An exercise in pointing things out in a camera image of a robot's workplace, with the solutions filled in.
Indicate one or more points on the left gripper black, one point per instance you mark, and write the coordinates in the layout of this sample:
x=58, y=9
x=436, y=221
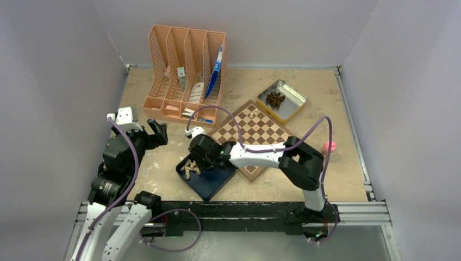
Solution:
x=153, y=141

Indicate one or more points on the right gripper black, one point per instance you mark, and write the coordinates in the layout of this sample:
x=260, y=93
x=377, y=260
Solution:
x=200, y=163

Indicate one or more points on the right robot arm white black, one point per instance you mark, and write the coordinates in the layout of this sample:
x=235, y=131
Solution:
x=302, y=164

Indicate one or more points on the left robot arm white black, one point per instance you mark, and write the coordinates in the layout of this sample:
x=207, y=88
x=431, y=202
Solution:
x=115, y=179

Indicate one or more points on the pile of light chess pieces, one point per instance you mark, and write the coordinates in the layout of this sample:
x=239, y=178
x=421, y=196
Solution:
x=189, y=167

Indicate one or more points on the wooden chess board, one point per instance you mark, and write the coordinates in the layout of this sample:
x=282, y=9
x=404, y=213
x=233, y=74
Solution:
x=263, y=129

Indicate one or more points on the pile of dark chess pieces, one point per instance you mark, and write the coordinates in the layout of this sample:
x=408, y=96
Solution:
x=275, y=99

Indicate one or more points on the pink eraser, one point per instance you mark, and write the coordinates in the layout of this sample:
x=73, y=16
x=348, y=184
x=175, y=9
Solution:
x=170, y=107

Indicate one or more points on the dark blue tray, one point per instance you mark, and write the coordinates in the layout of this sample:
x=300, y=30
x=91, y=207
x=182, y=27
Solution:
x=208, y=183

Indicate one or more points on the white stapler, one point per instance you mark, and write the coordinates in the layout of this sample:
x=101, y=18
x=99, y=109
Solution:
x=189, y=114

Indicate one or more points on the white labelled tube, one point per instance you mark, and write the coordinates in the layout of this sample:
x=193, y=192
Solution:
x=196, y=92

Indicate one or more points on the green white small box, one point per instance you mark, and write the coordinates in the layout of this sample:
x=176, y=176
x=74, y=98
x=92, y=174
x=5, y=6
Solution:
x=181, y=73

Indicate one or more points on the pink plastic desk organizer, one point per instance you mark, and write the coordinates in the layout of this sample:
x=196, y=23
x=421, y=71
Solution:
x=196, y=50

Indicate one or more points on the blue folder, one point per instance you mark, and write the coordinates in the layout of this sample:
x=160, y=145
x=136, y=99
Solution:
x=215, y=72

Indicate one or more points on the yellow metal tin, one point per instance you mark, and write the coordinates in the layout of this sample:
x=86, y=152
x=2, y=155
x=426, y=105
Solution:
x=294, y=102

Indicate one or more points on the pink capped small bottle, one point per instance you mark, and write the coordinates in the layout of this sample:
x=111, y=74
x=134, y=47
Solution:
x=329, y=146

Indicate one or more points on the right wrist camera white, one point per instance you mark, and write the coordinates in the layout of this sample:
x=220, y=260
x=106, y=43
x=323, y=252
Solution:
x=193, y=132

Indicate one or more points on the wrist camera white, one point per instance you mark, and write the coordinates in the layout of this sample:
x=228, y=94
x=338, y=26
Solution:
x=193, y=132
x=126, y=118

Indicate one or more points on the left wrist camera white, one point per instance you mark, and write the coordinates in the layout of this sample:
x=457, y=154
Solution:
x=126, y=118

